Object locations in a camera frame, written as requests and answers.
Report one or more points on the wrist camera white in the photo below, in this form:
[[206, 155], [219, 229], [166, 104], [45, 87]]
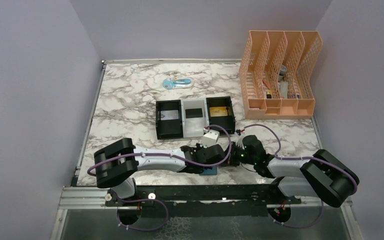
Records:
[[209, 138], [239, 134]]

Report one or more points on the silver card in left tray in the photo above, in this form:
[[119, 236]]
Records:
[[166, 115]]

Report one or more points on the black tray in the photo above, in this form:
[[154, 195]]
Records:
[[171, 129], [229, 122]]

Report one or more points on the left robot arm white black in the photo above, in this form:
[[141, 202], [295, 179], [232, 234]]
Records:
[[115, 163]]

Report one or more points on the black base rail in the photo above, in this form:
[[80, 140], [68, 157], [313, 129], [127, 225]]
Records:
[[262, 193]]

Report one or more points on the black card in middle tray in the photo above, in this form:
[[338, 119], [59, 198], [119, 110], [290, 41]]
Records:
[[193, 113]]

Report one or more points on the blue blister pack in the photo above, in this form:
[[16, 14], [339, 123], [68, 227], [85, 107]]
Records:
[[177, 83]]

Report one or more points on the black right tray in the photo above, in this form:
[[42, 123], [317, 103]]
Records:
[[229, 122]]

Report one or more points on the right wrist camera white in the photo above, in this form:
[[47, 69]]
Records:
[[239, 134]]

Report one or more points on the blue leather card holder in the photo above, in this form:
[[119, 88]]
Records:
[[210, 171]]

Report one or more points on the orange plastic file organizer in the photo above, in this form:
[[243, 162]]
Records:
[[265, 52]]

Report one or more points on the white middle tray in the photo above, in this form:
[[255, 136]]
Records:
[[193, 127]]

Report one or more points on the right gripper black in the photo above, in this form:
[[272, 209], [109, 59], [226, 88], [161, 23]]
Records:
[[232, 160]]

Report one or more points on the grey item in organizer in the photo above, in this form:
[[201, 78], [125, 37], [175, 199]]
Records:
[[283, 89]]

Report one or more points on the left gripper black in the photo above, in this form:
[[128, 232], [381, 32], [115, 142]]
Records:
[[198, 147]]

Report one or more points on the gold card in right tray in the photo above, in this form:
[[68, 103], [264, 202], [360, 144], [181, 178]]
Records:
[[219, 111]]

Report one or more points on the black left tray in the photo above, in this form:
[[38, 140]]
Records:
[[171, 129]]

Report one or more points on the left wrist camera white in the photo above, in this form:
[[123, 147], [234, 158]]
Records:
[[209, 138]]

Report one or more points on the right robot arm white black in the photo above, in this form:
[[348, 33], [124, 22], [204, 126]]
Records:
[[320, 175]]

